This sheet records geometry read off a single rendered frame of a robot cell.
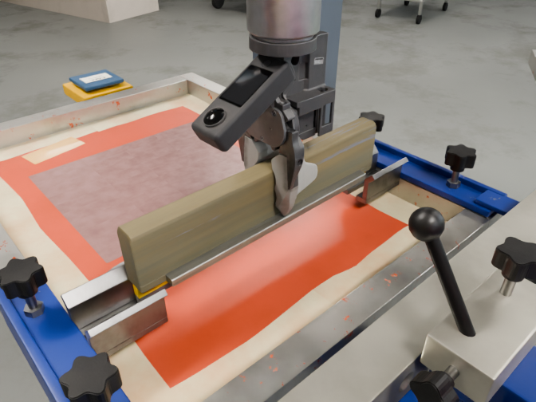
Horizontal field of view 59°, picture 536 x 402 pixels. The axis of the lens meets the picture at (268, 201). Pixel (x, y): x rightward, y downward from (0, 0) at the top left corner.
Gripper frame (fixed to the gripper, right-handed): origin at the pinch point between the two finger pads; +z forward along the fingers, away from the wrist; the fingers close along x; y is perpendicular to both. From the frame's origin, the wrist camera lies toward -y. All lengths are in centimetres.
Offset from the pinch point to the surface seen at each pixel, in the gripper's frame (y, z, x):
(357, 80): 278, 106, 200
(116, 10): 224, 95, 521
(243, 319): -9.6, 9.0, -6.5
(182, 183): 1.5, 9.1, 23.5
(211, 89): 26, 6, 48
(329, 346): -7.3, 5.5, -17.6
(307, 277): 0.9, 9.0, -6.6
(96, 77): 12, 8, 78
